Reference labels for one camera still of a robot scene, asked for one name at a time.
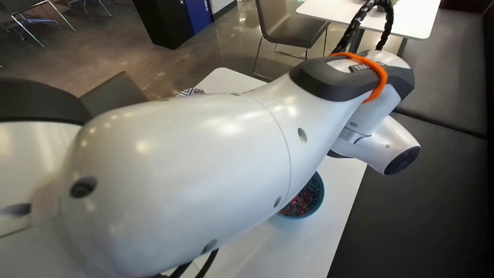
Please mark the black bench seat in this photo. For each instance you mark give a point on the black bench seat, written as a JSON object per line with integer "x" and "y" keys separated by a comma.
{"x": 434, "y": 220}

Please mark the patterned paper plate far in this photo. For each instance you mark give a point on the patterned paper plate far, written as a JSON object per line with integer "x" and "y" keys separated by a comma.
{"x": 190, "y": 91}

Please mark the grey metal chair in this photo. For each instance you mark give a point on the grey metal chair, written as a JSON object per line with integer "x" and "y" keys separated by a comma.
{"x": 281, "y": 25}

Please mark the blue bowl of candies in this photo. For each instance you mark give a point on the blue bowl of candies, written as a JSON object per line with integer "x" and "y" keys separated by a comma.
{"x": 307, "y": 201}

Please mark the dark blue cabinet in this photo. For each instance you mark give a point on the dark blue cabinet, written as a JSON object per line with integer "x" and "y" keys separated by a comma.
{"x": 173, "y": 22}

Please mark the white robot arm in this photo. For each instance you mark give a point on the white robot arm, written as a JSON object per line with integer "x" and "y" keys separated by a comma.
{"x": 147, "y": 187}

